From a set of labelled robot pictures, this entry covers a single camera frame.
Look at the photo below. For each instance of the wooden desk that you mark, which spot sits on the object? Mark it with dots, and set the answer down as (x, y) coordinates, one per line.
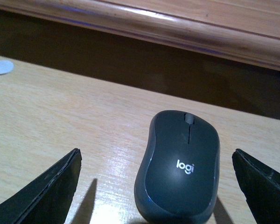
(246, 31)

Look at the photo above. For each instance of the wooden pull-out keyboard tray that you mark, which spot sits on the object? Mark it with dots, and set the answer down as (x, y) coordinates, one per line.
(45, 113)

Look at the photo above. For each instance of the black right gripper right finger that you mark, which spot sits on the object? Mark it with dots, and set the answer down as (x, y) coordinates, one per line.
(260, 185)

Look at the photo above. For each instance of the dark grey Logitech wireless mouse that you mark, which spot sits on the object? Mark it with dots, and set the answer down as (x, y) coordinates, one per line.
(177, 181)

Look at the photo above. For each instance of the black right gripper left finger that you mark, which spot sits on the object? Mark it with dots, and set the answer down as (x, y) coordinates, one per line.
(47, 199)

